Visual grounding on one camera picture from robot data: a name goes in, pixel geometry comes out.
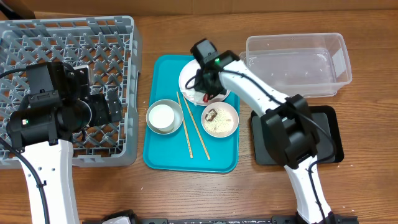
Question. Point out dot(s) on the grey-green ceramic bowl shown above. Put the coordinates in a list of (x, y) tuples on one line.
[(177, 110)]

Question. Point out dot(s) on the white napkin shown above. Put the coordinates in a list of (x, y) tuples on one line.
[(196, 95)]

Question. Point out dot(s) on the wooden chopstick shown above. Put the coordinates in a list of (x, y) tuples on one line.
[(197, 130), (185, 128)]

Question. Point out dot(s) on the brown food chunk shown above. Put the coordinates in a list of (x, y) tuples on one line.
[(210, 115)]

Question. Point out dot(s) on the left wooden chopstick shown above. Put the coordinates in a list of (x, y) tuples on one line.
[(185, 128)]

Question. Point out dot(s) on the black rectangular tray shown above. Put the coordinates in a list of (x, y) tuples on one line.
[(324, 116)]

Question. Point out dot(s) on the large white round plate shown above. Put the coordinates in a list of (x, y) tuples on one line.
[(188, 71)]

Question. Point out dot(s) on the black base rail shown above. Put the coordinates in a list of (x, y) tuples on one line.
[(128, 216)]

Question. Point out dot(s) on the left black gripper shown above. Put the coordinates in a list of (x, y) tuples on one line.
[(103, 115)]

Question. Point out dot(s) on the grey plastic dish rack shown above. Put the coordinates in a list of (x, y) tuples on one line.
[(111, 47)]

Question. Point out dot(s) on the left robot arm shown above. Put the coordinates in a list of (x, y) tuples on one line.
[(41, 131)]

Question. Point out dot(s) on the rice grains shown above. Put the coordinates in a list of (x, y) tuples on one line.
[(222, 124)]

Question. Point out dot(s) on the teal plastic serving tray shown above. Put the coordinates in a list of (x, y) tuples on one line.
[(170, 151)]

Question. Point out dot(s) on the clear plastic waste bin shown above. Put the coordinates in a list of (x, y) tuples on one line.
[(312, 65)]

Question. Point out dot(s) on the red snack wrapper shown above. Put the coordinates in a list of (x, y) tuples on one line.
[(206, 98)]

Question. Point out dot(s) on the right wooden chopstick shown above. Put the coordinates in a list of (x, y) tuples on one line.
[(197, 130)]

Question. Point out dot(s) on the pink-white small bowl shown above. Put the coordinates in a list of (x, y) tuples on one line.
[(227, 107)]

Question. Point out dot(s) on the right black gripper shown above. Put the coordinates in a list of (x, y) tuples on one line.
[(207, 86)]

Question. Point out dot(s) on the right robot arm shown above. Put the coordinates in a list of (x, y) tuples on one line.
[(290, 134)]

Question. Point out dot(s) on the white paper cup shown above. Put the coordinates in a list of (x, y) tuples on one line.
[(161, 117)]

